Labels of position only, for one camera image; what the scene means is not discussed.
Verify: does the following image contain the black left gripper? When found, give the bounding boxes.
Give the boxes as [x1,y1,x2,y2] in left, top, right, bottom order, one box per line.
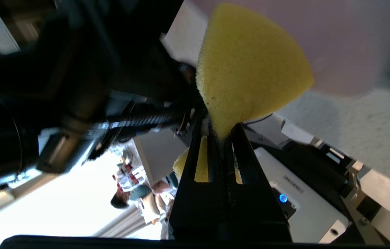
[71,0,204,114]

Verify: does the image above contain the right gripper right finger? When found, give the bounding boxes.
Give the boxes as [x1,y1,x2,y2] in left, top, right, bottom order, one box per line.
[224,123,292,241]

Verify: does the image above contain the white black robot chassis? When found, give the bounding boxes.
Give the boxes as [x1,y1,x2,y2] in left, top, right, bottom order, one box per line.
[243,112,390,244]

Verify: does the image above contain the yellow fish-shaped sponge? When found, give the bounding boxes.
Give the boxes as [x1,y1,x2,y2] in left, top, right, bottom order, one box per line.
[174,3,315,183]

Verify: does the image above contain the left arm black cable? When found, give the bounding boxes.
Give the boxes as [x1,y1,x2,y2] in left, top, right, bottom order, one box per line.
[91,109,190,133]

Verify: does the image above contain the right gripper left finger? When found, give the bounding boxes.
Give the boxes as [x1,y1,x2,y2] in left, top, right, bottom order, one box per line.
[169,114,231,241]

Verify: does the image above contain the background person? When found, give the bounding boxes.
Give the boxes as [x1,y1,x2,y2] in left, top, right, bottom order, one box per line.
[110,163,175,225]

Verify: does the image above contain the small pale pink plate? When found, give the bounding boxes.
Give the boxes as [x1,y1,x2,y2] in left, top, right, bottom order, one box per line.
[195,0,390,97]

